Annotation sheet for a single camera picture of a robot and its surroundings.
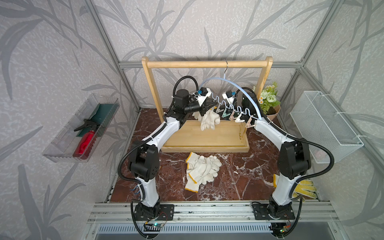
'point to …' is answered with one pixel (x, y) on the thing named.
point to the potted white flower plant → (270, 104)
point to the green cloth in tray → (99, 119)
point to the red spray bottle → (87, 140)
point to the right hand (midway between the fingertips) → (215, 109)
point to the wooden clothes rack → (187, 136)
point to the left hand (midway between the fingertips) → (214, 102)
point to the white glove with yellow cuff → (202, 170)
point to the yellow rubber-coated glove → (303, 188)
